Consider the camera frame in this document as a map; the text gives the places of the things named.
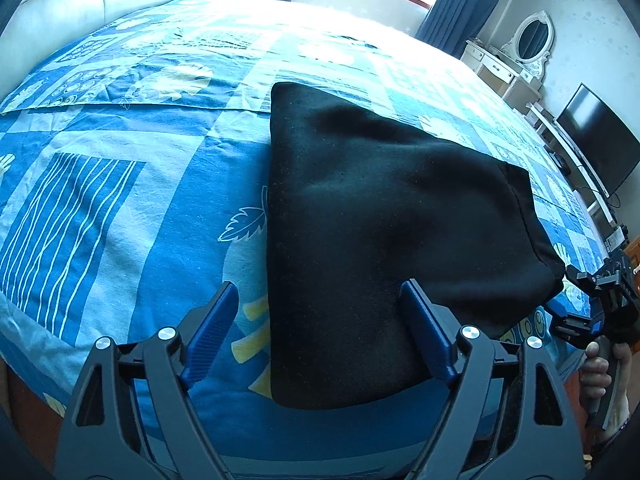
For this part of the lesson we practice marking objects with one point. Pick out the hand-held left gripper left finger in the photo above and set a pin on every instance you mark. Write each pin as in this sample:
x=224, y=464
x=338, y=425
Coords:
x=210, y=330

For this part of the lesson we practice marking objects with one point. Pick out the person's right hand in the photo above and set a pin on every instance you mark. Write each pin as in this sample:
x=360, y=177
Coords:
x=592, y=377

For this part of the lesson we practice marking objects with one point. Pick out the white television cabinet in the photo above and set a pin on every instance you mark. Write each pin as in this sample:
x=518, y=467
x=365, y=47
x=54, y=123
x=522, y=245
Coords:
x=565, y=145

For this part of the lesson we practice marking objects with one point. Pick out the brown wooden wardrobe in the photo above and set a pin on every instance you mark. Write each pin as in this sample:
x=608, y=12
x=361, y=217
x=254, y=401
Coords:
x=635, y=260

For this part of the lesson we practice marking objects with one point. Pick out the blue leaf-patterned bed sheet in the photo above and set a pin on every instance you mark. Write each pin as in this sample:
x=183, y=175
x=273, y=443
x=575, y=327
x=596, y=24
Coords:
x=100, y=185

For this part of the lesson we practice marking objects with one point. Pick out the black pants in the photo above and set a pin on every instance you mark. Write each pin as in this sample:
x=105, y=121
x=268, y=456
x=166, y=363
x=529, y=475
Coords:
x=375, y=210

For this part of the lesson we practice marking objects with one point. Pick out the cream dressing table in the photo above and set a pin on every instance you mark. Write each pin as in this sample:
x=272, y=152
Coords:
x=492, y=67

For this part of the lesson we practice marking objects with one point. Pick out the small black white device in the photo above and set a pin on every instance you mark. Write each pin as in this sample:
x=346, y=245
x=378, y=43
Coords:
x=616, y=238

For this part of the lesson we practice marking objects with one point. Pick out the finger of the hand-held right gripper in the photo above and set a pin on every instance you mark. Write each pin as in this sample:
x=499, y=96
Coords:
x=570, y=331
x=582, y=276

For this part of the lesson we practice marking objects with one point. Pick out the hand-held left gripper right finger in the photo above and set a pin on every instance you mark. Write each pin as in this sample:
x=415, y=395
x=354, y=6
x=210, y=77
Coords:
x=425, y=325

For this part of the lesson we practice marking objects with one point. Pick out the black flat-screen television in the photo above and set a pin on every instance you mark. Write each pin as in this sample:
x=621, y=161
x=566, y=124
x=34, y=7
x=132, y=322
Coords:
x=605, y=135

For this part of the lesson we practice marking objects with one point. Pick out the white-framed oval mirror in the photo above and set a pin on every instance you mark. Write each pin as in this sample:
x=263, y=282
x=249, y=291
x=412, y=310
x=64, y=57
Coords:
x=532, y=40

